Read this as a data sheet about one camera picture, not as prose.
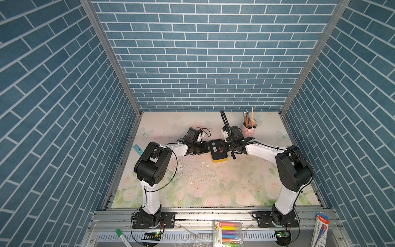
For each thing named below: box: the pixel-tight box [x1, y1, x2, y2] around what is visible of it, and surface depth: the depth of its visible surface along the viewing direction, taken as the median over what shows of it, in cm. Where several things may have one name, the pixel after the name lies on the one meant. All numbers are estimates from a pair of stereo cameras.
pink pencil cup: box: [241, 120, 258, 139], surface depth 101 cm
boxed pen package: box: [310, 213, 330, 247], surface depth 72 cm
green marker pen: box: [115, 228, 133, 247], surface depth 70 cm
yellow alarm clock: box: [208, 138, 228, 163], surface depth 96 cm
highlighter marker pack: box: [212, 220, 244, 247], surface depth 71 cm
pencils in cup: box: [242, 107, 256, 130], surface depth 101 cm
